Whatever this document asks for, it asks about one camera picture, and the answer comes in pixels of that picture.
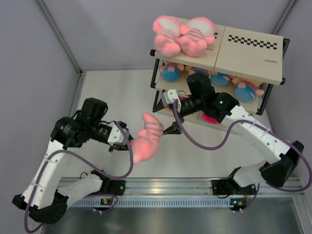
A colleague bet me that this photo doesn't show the orange-faced blue doll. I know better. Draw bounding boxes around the orange-faced blue doll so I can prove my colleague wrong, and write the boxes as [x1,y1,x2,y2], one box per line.
[185,66,211,76]

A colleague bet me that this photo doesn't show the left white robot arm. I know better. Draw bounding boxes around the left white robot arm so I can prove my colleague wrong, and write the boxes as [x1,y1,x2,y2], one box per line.
[12,98,133,224]

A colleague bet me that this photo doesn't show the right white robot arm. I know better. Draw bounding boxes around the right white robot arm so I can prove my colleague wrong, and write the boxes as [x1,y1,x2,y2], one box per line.
[157,73,304,194]

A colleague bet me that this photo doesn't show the blue doll on middle shelf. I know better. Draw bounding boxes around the blue doll on middle shelf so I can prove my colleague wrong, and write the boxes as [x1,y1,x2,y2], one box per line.
[210,73,231,86]

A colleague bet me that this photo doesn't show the beige three-tier shelf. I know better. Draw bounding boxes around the beige three-tier shelf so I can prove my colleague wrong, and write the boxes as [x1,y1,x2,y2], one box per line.
[150,25,290,115]

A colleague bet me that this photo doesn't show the blue striped doll right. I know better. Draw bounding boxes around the blue striped doll right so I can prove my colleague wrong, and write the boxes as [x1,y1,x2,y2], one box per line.
[231,75,264,102]

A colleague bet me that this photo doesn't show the right pink plush toy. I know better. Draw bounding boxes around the right pink plush toy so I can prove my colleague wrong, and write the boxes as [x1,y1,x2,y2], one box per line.
[178,17,215,57]

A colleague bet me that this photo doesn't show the pink plush toy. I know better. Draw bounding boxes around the pink plush toy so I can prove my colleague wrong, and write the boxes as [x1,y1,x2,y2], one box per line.
[178,17,215,57]
[153,16,181,58]

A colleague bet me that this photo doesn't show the left pink plush toy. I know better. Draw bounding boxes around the left pink plush toy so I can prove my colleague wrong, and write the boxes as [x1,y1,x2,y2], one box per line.
[153,16,181,58]

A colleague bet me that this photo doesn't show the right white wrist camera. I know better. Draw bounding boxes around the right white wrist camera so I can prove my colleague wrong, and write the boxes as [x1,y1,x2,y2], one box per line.
[161,89,181,111]

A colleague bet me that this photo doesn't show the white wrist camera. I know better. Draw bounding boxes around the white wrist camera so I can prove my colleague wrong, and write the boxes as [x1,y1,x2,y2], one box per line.
[161,89,181,111]
[107,124,126,146]

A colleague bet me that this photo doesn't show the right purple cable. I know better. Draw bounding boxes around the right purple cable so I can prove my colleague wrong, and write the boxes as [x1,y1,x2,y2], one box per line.
[172,99,312,213]

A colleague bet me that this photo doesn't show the purple cable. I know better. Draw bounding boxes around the purple cable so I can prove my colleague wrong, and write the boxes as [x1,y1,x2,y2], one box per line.
[172,99,312,213]
[24,120,135,232]

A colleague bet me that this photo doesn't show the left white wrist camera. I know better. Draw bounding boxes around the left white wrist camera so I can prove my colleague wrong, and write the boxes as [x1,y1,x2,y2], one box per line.
[107,124,126,146]

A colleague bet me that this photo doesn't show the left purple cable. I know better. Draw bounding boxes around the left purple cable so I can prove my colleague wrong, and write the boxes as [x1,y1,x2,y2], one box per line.
[24,120,135,232]

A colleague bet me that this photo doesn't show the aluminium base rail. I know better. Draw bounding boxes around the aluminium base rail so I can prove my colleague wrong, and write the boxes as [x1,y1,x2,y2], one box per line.
[69,177,304,211]

